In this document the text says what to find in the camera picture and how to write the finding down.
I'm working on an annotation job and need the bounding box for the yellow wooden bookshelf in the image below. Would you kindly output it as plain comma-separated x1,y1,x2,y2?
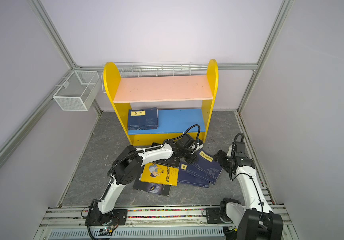
102,59,219,146

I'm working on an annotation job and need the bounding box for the black book orange title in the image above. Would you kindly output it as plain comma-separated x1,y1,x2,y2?
153,141,181,168

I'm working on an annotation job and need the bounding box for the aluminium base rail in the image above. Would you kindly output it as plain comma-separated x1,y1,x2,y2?
37,203,292,240

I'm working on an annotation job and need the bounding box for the black wolf cover book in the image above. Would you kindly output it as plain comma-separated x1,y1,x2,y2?
133,166,171,197

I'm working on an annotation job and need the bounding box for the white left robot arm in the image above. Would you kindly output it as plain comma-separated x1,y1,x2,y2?
85,124,203,227

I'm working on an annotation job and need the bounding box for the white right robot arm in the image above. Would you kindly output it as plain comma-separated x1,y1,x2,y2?
213,133,284,240

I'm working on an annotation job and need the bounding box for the white mesh basket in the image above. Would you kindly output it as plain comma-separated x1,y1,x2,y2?
53,71,101,112

